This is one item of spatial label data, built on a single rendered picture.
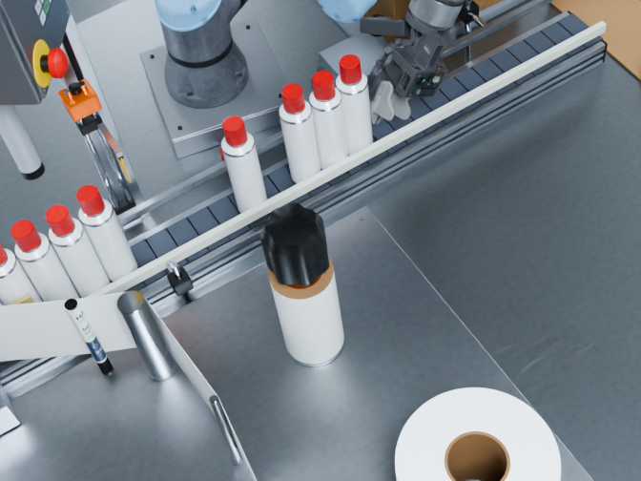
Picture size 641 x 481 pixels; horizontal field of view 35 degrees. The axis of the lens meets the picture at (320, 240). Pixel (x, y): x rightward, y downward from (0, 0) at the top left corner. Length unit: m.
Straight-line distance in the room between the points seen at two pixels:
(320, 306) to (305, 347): 0.10
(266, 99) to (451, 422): 0.77
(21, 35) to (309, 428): 0.66
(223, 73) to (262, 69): 0.11
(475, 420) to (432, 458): 0.07
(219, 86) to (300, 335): 0.56
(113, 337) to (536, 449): 0.62
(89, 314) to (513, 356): 0.63
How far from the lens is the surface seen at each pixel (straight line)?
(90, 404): 1.57
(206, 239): 1.63
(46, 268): 1.55
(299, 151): 1.64
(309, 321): 1.41
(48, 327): 1.51
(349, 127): 1.68
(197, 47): 1.77
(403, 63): 1.62
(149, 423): 1.53
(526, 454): 1.30
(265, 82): 1.88
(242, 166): 1.58
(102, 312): 1.47
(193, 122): 1.84
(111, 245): 1.58
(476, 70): 1.87
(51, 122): 2.00
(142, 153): 1.89
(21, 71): 1.33
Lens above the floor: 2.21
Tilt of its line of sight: 54 degrees down
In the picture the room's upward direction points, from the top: 9 degrees counter-clockwise
